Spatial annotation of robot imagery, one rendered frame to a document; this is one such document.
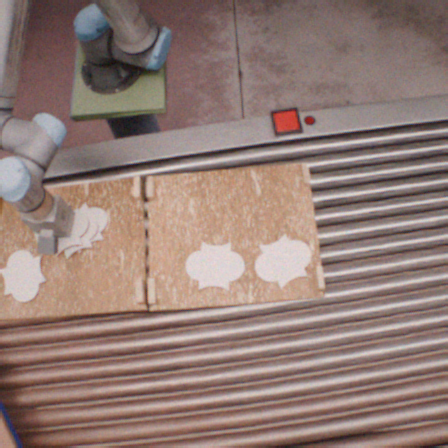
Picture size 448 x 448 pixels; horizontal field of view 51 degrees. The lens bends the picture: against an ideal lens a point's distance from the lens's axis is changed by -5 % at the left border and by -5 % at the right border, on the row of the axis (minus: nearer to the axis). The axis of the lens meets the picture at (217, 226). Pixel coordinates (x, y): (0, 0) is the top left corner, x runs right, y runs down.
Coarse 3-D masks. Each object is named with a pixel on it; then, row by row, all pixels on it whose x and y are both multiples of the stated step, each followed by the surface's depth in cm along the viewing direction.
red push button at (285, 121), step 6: (276, 114) 132; (282, 114) 132; (288, 114) 132; (294, 114) 131; (276, 120) 131; (282, 120) 131; (288, 120) 131; (294, 120) 131; (276, 126) 131; (282, 126) 130; (288, 126) 130; (294, 126) 130
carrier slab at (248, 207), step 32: (160, 192) 125; (192, 192) 125; (224, 192) 124; (256, 192) 123; (288, 192) 123; (160, 224) 122; (192, 224) 121; (224, 224) 121; (256, 224) 120; (288, 224) 120; (160, 256) 119; (256, 256) 117; (320, 256) 116; (160, 288) 116; (192, 288) 116; (256, 288) 115; (288, 288) 114
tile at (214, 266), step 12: (204, 252) 118; (216, 252) 117; (228, 252) 117; (192, 264) 117; (204, 264) 116; (216, 264) 116; (228, 264) 116; (240, 264) 116; (192, 276) 116; (204, 276) 115; (216, 276) 115; (228, 276) 115; (240, 276) 115; (228, 288) 114
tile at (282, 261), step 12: (288, 240) 117; (264, 252) 116; (276, 252) 116; (288, 252) 116; (300, 252) 116; (264, 264) 115; (276, 264) 115; (288, 264) 115; (300, 264) 115; (264, 276) 114; (276, 276) 114; (288, 276) 114; (300, 276) 114
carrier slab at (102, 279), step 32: (64, 192) 127; (96, 192) 127; (128, 192) 126; (0, 224) 126; (128, 224) 123; (0, 256) 122; (64, 256) 121; (96, 256) 120; (128, 256) 120; (0, 288) 119; (64, 288) 118; (96, 288) 117; (128, 288) 117; (0, 320) 117
